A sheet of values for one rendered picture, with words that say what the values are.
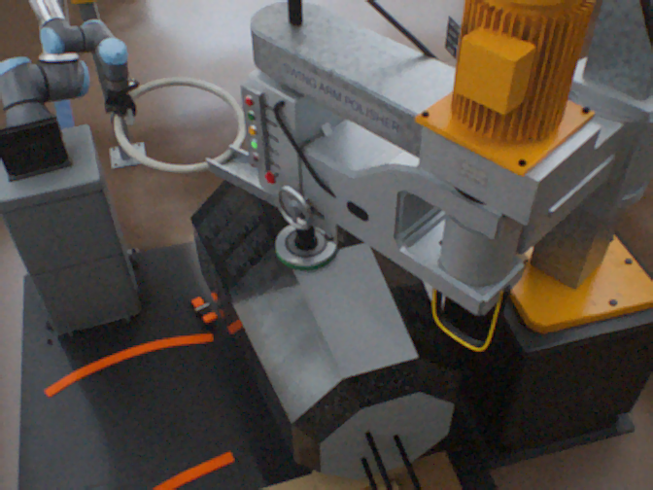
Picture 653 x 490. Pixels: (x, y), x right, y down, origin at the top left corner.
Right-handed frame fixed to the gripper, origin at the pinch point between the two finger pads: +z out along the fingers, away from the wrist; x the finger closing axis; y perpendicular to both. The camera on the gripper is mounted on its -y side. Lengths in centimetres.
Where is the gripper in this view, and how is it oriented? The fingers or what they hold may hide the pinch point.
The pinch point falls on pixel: (124, 120)
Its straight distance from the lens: 292.1
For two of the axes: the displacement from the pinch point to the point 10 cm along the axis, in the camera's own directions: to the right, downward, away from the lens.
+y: -2.5, 7.6, -6.0
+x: 9.6, 2.8, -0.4
